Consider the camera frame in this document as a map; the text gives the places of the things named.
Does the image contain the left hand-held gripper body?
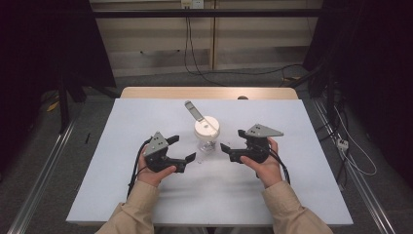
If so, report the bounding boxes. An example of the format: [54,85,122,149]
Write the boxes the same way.
[143,131,188,174]

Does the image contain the person's right hand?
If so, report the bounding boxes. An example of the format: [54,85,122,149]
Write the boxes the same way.
[240,136,284,189]

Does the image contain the black metal stand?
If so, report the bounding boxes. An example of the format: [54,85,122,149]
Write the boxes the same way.
[57,75,72,135]

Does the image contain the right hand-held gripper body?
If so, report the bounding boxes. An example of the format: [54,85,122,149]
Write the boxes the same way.
[228,123,284,165]

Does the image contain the black horizontal metal bar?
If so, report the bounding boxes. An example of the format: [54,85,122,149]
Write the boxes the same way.
[92,8,325,19]

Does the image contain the aluminium floor rail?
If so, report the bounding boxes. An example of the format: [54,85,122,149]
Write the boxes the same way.
[311,97,396,234]
[7,118,79,234]

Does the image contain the black curtain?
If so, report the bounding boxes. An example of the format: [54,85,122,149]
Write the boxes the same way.
[0,0,117,176]
[303,0,413,189]

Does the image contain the white floor cable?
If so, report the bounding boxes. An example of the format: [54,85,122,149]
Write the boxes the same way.
[333,105,378,177]

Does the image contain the white power strip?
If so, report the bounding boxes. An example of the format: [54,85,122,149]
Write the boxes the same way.
[336,137,350,152]

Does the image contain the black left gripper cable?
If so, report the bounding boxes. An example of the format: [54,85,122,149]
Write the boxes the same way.
[126,137,154,199]

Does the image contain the black hanging power cable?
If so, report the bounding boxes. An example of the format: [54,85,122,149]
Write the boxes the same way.
[183,16,305,88]

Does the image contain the glass jar with white lid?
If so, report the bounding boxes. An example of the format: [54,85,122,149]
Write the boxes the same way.
[184,99,221,153]

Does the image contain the white wall socket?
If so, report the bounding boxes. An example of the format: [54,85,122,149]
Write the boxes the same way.
[180,0,206,10]

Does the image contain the white table mat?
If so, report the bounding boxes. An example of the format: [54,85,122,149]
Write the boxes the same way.
[65,97,355,227]

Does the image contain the person's left hand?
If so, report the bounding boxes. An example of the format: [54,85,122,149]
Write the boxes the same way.
[136,152,178,188]

